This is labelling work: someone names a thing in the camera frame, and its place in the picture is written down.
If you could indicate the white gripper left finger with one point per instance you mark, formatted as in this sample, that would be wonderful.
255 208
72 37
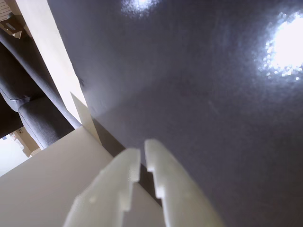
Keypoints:
111 186

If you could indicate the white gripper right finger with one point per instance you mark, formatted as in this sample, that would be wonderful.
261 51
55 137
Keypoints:
176 189

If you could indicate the black table mat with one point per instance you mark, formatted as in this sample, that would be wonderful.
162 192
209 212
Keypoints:
189 94

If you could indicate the grey fabric sofa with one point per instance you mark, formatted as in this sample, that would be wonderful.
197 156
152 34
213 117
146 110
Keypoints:
35 118

